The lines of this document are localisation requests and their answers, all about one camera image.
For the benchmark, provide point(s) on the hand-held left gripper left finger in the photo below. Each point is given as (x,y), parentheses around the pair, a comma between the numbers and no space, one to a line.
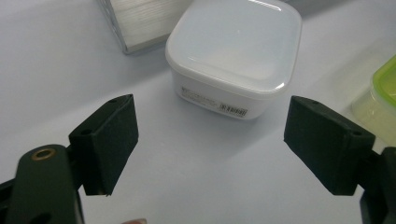
(106,143)

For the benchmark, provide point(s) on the green-lid clear container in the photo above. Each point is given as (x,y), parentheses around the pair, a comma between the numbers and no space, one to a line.
(378,105)

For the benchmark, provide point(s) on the white square lidded container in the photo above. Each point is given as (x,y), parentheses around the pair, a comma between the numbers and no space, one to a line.
(233,56)

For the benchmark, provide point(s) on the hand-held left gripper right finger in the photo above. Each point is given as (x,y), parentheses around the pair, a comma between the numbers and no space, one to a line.
(323,146)

